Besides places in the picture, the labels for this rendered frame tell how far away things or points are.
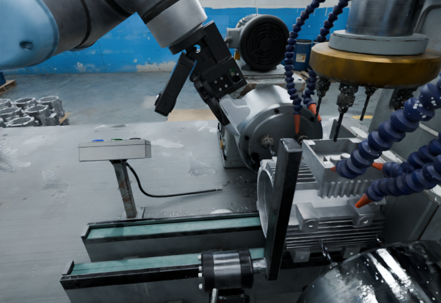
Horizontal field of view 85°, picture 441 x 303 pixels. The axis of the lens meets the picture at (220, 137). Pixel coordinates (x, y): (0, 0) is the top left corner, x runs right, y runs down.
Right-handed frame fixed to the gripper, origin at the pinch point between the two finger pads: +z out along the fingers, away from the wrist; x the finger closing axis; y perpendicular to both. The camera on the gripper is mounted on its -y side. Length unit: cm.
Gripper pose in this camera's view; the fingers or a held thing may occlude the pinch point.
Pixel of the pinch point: (232, 132)
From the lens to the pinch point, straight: 49.5
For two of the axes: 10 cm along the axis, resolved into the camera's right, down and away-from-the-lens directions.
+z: 5.0, 7.3, 4.6
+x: -1.0, -4.8, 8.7
